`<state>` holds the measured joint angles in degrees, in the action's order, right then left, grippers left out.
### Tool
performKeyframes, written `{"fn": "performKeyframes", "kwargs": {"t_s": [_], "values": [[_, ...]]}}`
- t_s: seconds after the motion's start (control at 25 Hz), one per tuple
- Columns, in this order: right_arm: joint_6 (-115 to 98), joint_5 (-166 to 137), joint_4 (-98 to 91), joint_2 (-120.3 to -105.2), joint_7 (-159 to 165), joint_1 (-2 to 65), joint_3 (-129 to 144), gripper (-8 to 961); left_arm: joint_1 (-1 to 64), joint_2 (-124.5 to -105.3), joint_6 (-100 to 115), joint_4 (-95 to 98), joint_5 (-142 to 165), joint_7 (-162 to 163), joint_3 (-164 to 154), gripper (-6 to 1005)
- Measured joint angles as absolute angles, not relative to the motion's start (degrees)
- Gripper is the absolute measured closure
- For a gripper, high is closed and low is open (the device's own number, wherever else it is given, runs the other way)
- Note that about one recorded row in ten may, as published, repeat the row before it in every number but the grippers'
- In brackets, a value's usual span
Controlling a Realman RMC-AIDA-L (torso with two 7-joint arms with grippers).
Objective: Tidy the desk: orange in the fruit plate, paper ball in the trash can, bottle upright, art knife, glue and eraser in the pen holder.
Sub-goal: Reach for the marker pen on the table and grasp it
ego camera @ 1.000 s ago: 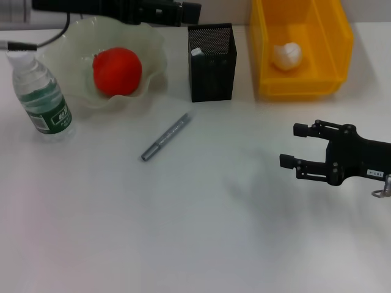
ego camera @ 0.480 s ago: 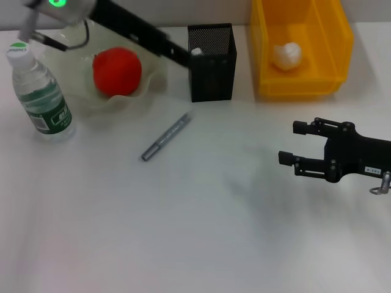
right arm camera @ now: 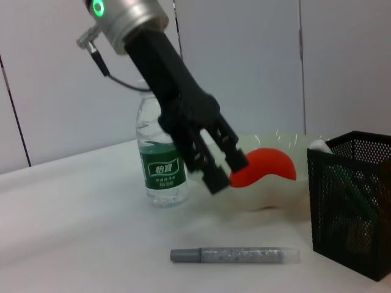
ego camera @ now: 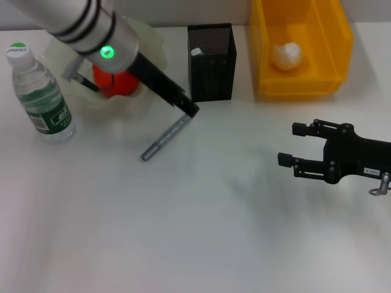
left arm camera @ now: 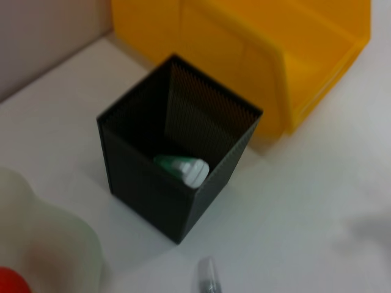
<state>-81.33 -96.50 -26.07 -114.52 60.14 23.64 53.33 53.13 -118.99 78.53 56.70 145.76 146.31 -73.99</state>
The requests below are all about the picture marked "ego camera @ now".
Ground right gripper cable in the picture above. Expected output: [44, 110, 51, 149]
[368, 172, 391, 197]

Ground clear water bottle green label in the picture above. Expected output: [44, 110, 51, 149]
[5, 41, 76, 143]

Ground red orange fruit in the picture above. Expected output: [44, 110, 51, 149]
[92, 63, 140, 98]

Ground pale green glass fruit plate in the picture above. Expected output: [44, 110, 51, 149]
[41, 15, 169, 115]

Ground black mesh pen holder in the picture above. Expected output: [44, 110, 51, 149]
[187, 23, 238, 103]

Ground white paper ball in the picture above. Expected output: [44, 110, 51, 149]
[272, 42, 303, 71]

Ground grey glitter pen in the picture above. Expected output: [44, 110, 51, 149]
[141, 114, 192, 162]

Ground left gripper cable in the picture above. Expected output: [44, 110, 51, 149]
[62, 59, 100, 93]

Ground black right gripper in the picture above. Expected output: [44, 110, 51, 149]
[277, 118, 391, 186]

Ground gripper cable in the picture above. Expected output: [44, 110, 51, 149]
[62, 59, 100, 93]
[368, 172, 391, 197]

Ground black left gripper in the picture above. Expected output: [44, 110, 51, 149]
[127, 51, 200, 119]

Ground yellow plastic storage bin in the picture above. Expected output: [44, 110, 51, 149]
[249, 0, 355, 100]

